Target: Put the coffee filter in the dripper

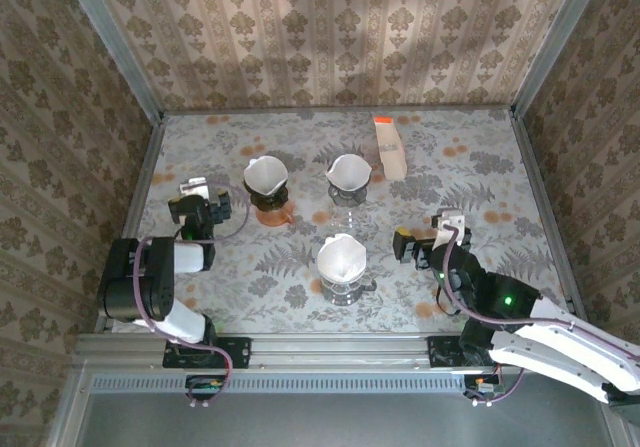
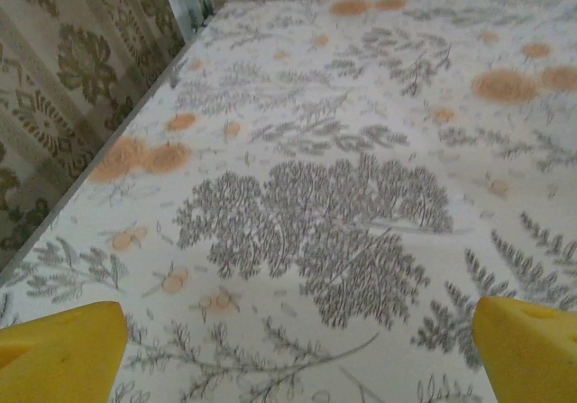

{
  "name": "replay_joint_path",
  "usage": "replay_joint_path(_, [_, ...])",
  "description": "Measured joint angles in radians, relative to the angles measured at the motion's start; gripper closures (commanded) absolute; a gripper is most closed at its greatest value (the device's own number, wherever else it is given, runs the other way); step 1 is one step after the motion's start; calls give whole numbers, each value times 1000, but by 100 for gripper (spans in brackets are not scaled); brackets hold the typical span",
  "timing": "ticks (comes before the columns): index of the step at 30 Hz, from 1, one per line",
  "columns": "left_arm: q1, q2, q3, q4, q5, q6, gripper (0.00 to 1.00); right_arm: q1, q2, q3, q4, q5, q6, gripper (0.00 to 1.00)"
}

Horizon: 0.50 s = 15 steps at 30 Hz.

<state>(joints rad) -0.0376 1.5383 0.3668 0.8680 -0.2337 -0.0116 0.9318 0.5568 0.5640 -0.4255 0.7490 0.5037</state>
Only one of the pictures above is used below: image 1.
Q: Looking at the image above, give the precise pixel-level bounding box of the clear glass server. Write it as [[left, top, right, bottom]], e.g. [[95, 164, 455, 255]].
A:
[[329, 202, 364, 231]]

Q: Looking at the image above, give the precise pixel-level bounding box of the small control board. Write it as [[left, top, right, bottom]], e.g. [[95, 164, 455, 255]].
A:
[[185, 374, 226, 402], [463, 374, 504, 401]]

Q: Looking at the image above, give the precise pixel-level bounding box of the aluminium frame post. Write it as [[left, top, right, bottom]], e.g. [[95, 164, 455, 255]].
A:
[[508, 0, 610, 118], [56, 0, 167, 124]]

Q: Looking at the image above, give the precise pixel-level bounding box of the grey slotted cable duct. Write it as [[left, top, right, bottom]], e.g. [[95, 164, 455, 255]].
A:
[[87, 372, 469, 394]]

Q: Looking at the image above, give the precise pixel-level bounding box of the aluminium side table rail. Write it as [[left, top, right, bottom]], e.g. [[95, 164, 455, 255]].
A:
[[509, 109, 591, 331], [93, 114, 169, 333]]

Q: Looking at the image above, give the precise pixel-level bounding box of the grey glass server with handle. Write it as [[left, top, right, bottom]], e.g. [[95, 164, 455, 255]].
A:
[[319, 277, 379, 307]]

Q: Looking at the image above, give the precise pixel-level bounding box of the dark olive coffee dripper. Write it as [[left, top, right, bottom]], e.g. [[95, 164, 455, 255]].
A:
[[248, 185, 290, 213]]

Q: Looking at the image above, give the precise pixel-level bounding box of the aluminium back table rail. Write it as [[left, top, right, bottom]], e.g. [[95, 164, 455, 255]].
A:
[[162, 106, 516, 116]]

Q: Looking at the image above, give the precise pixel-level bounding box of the white paper coffee filter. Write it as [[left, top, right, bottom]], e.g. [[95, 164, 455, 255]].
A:
[[325, 153, 371, 192], [243, 155, 290, 196], [317, 234, 367, 280]]

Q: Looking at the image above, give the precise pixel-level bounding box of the grey metal base panel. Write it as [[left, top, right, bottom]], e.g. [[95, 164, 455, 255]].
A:
[[47, 370, 631, 447]]

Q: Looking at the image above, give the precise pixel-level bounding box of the aluminium front mounting rail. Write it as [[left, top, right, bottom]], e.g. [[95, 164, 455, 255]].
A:
[[74, 333, 614, 372]]

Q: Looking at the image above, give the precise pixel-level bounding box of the floral patterned table cover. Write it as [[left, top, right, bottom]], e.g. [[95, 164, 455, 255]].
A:
[[112, 109, 574, 336]]

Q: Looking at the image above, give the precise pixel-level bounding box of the orange glass server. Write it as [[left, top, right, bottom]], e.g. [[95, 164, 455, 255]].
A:
[[254, 201, 296, 228]]

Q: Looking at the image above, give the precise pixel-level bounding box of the black right gripper wire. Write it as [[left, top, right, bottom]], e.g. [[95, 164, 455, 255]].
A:
[[433, 286, 462, 317]]

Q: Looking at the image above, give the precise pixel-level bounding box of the coffee filter pack orange tab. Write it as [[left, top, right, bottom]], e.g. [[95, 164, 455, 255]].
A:
[[373, 115, 407, 181]]

